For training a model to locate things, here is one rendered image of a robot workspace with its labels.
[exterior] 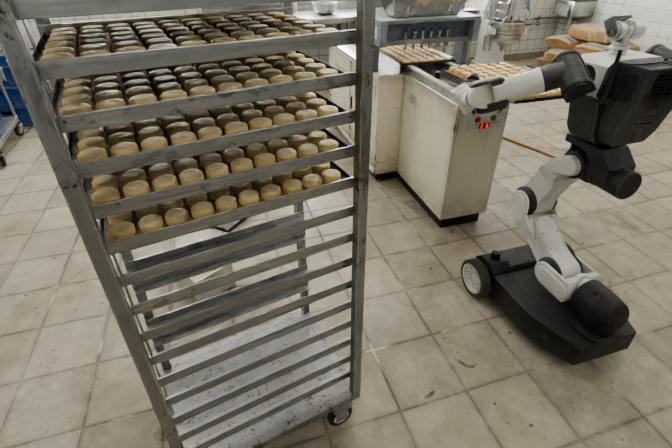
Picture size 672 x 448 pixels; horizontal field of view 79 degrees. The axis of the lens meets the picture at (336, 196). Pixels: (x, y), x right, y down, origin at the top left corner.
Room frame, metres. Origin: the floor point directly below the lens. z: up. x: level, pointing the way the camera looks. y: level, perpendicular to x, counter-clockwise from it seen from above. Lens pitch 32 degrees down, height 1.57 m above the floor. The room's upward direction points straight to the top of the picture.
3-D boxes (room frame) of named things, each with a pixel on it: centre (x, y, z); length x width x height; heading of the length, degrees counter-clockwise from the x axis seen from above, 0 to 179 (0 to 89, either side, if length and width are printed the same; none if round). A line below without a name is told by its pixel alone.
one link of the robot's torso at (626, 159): (1.42, -1.05, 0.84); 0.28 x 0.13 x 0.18; 17
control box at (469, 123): (2.15, -0.83, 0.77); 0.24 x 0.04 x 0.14; 106
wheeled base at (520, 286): (1.42, -1.05, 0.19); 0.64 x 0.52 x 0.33; 17
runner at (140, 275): (0.80, 0.22, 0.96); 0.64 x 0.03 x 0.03; 118
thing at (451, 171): (2.50, -0.73, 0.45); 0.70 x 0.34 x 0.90; 16
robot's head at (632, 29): (1.51, -1.03, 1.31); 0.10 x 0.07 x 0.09; 107
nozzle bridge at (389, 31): (2.98, -0.59, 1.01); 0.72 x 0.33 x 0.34; 106
